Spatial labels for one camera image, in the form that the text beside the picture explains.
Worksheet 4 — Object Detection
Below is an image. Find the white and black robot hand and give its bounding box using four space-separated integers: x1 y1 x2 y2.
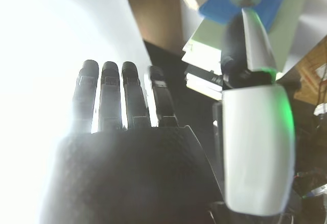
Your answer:
38 7 296 224

